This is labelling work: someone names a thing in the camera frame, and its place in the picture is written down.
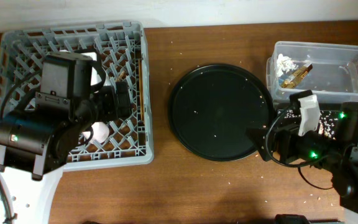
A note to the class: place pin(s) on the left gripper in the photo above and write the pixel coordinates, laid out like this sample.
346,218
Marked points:
110,112

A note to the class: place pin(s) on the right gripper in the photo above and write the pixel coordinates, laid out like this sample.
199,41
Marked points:
288,135

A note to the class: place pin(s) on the pink cup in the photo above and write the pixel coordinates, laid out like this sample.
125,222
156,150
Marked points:
100,132

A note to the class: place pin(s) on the wooden chopstick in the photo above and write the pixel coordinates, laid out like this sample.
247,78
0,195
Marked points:
141,98

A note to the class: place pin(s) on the food scraps pile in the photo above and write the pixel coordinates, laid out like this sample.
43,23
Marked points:
327,122

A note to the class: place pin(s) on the gold snack wrapper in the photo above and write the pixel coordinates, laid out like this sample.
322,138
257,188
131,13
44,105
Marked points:
296,77

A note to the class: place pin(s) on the white tissue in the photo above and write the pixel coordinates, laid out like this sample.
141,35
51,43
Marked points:
284,64

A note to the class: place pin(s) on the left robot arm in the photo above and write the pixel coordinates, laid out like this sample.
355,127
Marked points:
70,108

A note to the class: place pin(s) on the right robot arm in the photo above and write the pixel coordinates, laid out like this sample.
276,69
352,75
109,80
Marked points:
338,158

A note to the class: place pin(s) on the grey dishwasher rack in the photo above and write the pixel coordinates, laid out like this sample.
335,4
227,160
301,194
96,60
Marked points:
120,45

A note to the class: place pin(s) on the black rectangular bin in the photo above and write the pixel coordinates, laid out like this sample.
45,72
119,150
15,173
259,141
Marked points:
339,122

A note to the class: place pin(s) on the round black tray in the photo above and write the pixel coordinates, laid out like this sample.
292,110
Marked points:
212,109

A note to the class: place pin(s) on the clear plastic bin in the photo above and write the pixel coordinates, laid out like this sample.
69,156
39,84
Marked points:
333,77

